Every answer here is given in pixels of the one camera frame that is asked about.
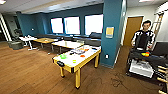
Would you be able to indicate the person in black shirt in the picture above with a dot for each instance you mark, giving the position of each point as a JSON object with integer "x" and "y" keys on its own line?
{"x": 143, "y": 33}

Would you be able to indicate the white wall outlet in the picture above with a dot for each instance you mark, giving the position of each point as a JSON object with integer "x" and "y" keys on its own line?
{"x": 107, "y": 56}

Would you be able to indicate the light wooden table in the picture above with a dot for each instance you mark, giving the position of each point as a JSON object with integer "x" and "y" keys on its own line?
{"x": 45, "y": 40}

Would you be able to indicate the red ping pong paddle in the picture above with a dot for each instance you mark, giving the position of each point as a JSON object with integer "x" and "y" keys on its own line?
{"x": 82, "y": 56}

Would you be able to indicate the small white table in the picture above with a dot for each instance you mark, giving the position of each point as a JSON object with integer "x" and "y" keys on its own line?
{"x": 28, "y": 38}

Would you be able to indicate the yellow wall sign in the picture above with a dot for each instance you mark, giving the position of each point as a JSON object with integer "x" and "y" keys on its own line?
{"x": 109, "y": 32}

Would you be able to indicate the brown wooden door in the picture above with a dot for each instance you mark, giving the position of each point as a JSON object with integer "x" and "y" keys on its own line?
{"x": 132, "y": 30}

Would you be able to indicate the dark grey sofa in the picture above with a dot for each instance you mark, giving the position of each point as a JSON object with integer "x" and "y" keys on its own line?
{"x": 83, "y": 38}

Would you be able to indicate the grey ottoman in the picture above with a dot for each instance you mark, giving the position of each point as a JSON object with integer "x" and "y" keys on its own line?
{"x": 15, "y": 44}

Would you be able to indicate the orange yellow toy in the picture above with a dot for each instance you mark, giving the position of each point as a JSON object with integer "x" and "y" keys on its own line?
{"x": 145, "y": 54}

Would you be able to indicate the white plastic crate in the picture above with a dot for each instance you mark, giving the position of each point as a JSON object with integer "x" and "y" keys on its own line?
{"x": 141, "y": 68}

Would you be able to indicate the bright green bowl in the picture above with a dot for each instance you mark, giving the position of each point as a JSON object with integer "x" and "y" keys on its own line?
{"x": 63, "y": 56}

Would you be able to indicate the black monitor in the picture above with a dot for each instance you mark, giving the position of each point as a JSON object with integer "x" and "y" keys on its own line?
{"x": 160, "y": 48}

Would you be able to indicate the bright window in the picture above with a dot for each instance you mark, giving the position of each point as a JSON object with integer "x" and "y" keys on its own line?
{"x": 93, "y": 24}
{"x": 71, "y": 25}
{"x": 56, "y": 25}

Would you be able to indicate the long wooden table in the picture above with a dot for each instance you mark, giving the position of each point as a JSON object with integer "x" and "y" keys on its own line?
{"x": 68, "y": 44}

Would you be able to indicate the black wheeled cart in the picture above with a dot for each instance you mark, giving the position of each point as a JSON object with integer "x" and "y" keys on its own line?
{"x": 146, "y": 61}

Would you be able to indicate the white ceiling light panel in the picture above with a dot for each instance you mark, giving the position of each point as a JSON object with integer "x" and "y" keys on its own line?
{"x": 2, "y": 1}
{"x": 146, "y": 0}

